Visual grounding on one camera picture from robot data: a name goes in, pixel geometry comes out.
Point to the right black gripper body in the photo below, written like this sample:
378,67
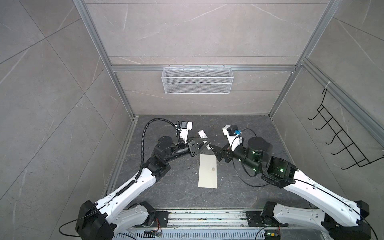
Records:
240,154

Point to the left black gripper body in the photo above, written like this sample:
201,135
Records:
183,150

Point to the white glue stick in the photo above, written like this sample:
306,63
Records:
203,135

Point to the cream paper envelope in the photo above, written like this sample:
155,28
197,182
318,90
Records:
208,172

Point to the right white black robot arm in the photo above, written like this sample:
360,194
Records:
340,218

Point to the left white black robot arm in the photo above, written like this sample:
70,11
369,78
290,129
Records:
107,217

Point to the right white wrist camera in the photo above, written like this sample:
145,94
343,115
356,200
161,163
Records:
232,133

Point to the white wire mesh basket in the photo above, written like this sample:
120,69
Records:
198,80

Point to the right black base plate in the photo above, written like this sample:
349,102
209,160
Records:
261,219

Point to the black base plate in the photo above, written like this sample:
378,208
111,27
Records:
261,219
158,218

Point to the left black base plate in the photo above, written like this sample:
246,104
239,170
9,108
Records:
158,218

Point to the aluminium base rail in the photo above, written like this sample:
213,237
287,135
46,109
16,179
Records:
206,224

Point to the aluminium frame profiles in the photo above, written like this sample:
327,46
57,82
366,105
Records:
370,124

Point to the black wire hook rack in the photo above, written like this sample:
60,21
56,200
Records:
339,133

